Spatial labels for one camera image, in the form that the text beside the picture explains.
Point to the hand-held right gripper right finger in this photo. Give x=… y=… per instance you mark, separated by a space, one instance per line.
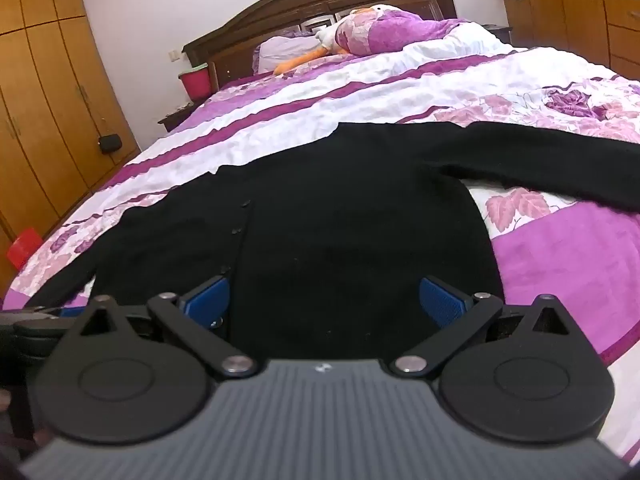
x=440 y=300

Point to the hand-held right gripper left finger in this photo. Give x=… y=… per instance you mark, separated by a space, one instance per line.
x=210 y=295

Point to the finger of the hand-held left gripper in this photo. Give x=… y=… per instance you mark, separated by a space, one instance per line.
x=72 y=311

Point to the black cardigan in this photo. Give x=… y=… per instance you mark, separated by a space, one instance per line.
x=325 y=220

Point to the person's left hand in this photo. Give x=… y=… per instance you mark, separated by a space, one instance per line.
x=4 y=400

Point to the red box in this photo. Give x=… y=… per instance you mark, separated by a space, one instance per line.
x=22 y=250

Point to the small black pouch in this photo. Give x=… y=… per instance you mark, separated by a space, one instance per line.
x=110 y=144

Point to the dark wooden nightstand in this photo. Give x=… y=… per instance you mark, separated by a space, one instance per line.
x=175 y=117
x=502 y=35

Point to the wooden wardrobe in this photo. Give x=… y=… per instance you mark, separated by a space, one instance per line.
x=50 y=110

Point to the red bucket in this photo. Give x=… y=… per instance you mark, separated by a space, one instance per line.
x=195 y=85

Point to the purple white floral blanket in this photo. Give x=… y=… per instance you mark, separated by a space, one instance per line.
x=400 y=90

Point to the light purple pillow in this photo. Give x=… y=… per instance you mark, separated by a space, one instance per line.
x=285 y=52

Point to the folded purple floral quilt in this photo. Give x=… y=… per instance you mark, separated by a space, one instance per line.
x=400 y=35

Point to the white orange plush duck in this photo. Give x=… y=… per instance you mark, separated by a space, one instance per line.
x=330 y=35

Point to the dark wooden headboard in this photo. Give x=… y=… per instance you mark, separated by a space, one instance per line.
x=280 y=15

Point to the wooden dresser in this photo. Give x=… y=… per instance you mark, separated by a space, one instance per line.
x=565 y=20

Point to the white wall socket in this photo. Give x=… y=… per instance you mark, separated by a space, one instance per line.
x=173 y=55

